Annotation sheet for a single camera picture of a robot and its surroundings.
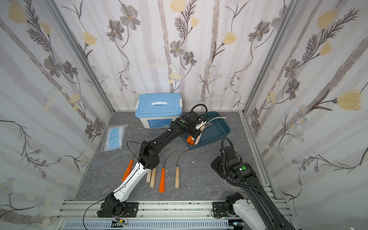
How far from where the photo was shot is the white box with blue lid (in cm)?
99

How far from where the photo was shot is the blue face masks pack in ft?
3.28

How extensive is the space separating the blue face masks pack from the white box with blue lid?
0.18 meters
